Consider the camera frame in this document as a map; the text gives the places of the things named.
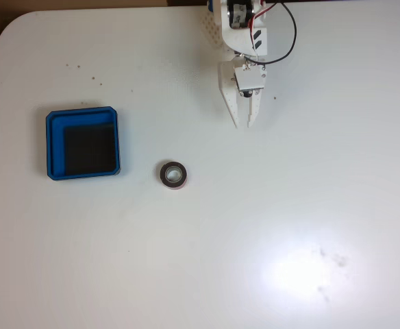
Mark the red and white servo wire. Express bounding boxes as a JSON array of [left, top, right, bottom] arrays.
[[249, 3, 277, 58]]

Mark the black foam pad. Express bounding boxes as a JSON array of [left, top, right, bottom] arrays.
[[64, 123, 118, 173]]

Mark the red tape roll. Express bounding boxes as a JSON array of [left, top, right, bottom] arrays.
[[159, 160, 189, 190]]

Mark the white perforated plate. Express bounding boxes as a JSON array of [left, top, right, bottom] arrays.
[[201, 5, 225, 49]]

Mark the blue box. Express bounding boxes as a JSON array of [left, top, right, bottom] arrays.
[[45, 106, 122, 182]]

